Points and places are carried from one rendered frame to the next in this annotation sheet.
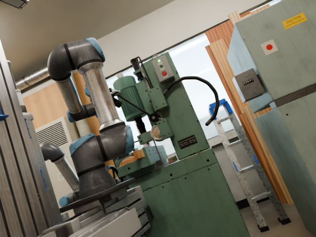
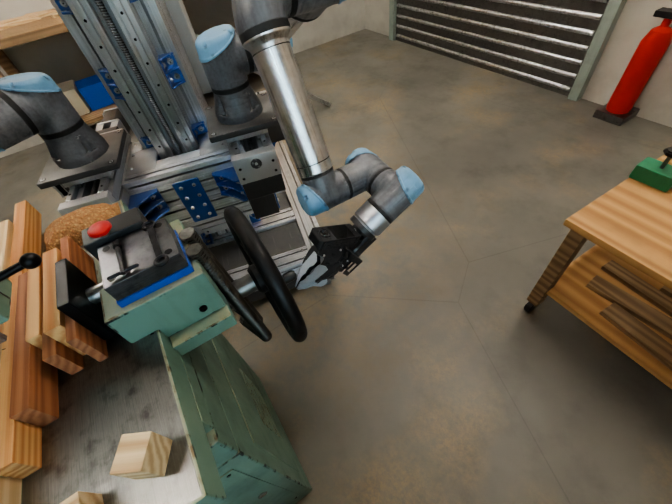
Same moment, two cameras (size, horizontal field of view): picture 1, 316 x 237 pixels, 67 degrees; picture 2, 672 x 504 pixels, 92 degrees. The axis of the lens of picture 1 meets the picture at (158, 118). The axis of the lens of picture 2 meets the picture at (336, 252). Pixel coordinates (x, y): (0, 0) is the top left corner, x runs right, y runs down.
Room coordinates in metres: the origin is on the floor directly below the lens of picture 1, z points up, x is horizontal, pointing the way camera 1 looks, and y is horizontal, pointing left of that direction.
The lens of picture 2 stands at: (2.20, 0.37, 1.30)
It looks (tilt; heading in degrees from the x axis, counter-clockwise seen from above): 49 degrees down; 145
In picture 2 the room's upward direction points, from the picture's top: 10 degrees counter-clockwise
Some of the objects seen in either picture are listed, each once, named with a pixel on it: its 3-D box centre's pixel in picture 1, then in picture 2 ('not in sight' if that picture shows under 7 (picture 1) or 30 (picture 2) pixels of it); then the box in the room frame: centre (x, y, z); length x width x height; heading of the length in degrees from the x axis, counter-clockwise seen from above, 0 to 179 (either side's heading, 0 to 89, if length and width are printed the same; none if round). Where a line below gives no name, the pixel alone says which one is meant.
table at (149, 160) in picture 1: (140, 164); (123, 324); (1.76, 0.24, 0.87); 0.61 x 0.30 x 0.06; 171
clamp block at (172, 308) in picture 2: (128, 162); (161, 281); (1.77, 0.33, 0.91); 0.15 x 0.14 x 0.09; 171
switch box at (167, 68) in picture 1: (162, 69); not in sight; (1.55, -0.16, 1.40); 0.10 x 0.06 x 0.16; 81
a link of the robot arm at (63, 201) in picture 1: (69, 200); (363, 174); (1.74, 0.80, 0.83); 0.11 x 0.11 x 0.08; 80
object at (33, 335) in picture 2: not in sight; (48, 305); (1.70, 0.18, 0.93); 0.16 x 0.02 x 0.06; 171
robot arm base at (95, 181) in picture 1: (95, 180); (71, 139); (0.99, 0.33, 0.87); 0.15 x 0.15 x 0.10
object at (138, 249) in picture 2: (123, 154); (135, 248); (1.77, 0.33, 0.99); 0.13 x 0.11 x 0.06; 171
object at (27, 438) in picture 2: (147, 153); (24, 299); (1.64, 0.15, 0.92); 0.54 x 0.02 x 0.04; 171
